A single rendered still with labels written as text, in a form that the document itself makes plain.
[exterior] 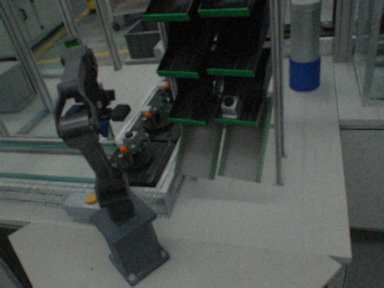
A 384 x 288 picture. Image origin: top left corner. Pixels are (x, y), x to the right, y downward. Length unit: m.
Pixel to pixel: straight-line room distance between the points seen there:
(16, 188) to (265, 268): 0.97
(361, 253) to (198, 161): 1.32
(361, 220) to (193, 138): 1.18
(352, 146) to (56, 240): 1.31
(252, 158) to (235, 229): 0.24
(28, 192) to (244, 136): 0.86
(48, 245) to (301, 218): 0.87
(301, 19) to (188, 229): 1.07
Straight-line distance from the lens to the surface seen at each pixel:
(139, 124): 1.61
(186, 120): 1.10
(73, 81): 0.81
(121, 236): 1.00
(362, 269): 2.22
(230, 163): 1.20
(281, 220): 1.23
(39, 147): 1.76
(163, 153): 1.39
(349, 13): 2.15
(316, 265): 1.13
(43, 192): 1.48
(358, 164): 1.87
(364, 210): 2.08
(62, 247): 1.35
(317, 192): 1.33
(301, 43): 1.82
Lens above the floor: 1.77
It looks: 35 degrees down
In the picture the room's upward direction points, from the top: 11 degrees counter-clockwise
